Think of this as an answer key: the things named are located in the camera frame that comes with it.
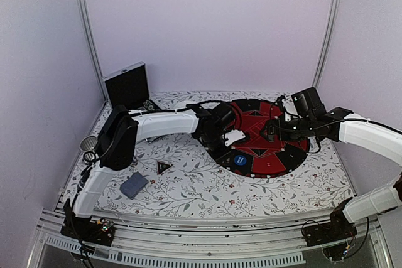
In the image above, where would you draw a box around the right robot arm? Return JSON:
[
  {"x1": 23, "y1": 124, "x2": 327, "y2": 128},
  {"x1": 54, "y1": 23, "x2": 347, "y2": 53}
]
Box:
[{"x1": 261, "y1": 87, "x2": 401, "y2": 240}]

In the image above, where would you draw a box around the aluminium frame post left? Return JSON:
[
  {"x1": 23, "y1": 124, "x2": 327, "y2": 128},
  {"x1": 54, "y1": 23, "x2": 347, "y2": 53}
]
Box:
[{"x1": 77, "y1": 0, "x2": 107, "y2": 102}]

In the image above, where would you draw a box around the loose blue card deck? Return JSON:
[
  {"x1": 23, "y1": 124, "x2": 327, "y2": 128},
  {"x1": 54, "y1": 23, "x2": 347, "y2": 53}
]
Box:
[{"x1": 120, "y1": 172, "x2": 148, "y2": 200}]

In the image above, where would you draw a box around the round red black poker mat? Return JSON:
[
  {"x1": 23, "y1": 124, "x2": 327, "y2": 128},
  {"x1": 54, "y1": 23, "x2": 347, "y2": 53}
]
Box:
[{"x1": 210, "y1": 99, "x2": 311, "y2": 178}]

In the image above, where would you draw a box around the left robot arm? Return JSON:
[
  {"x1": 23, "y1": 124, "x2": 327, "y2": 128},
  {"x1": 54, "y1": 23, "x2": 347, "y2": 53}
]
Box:
[{"x1": 63, "y1": 101, "x2": 246, "y2": 239}]

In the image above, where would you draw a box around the ribbed metal cup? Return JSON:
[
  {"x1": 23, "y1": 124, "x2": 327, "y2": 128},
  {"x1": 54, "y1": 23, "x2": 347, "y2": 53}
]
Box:
[{"x1": 79, "y1": 136, "x2": 98, "y2": 152}]

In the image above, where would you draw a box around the floral tablecloth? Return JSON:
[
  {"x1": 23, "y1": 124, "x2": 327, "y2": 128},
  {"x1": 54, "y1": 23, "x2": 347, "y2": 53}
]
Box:
[{"x1": 94, "y1": 92, "x2": 354, "y2": 218}]

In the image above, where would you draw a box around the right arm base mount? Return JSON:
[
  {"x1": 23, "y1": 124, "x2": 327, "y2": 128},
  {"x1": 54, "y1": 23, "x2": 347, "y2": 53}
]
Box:
[{"x1": 301, "y1": 218, "x2": 357, "y2": 247}]

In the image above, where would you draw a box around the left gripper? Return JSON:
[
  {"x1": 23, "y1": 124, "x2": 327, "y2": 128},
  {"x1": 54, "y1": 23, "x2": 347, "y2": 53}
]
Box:
[{"x1": 200, "y1": 129, "x2": 235, "y2": 166}]

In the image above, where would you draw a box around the short poker chip row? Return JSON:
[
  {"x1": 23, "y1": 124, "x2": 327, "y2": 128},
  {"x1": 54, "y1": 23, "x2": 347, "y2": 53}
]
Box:
[{"x1": 143, "y1": 100, "x2": 155, "y2": 111}]

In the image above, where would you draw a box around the triangular all in marker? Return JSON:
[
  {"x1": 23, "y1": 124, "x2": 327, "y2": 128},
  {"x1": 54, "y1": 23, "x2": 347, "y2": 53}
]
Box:
[{"x1": 156, "y1": 161, "x2": 172, "y2": 174}]

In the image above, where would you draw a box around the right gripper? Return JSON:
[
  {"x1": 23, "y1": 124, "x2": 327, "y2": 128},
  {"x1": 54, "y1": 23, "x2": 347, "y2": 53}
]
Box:
[{"x1": 260, "y1": 115, "x2": 315, "y2": 142}]

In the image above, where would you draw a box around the blue small blind button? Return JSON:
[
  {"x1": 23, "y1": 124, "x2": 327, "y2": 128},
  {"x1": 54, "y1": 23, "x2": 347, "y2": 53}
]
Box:
[{"x1": 233, "y1": 155, "x2": 247, "y2": 166}]

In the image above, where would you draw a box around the white ceramic bowl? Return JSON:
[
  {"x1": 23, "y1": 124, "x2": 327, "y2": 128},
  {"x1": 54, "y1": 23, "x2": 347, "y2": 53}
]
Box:
[{"x1": 174, "y1": 100, "x2": 195, "y2": 109}]

